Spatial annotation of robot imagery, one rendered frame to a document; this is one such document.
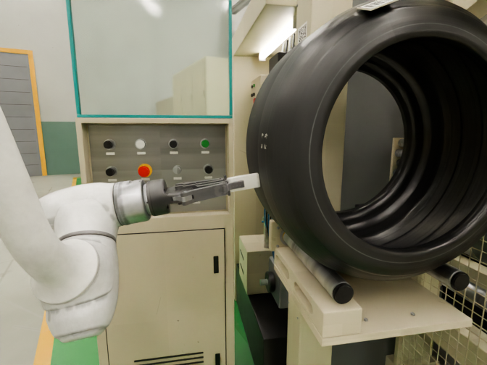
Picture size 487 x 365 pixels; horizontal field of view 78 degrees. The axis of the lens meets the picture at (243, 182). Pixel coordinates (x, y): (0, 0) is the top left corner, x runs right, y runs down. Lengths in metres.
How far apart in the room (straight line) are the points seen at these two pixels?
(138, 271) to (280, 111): 0.90
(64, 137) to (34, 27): 2.69
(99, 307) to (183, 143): 0.76
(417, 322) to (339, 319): 0.20
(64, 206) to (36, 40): 9.05
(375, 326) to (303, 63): 0.58
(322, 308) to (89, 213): 0.50
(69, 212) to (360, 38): 0.60
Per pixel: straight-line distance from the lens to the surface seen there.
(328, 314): 0.69
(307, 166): 0.56
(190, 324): 1.39
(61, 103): 9.39
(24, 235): 0.47
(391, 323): 0.81
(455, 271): 0.84
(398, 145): 1.27
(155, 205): 0.62
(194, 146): 1.19
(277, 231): 0.96
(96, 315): 0.56
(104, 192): 0.64
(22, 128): 9.42
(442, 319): 0.88
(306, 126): 0.55
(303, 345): 1.22
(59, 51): 9.56
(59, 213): 0.65
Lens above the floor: 1.24
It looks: 10 degrees down
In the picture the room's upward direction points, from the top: straight up
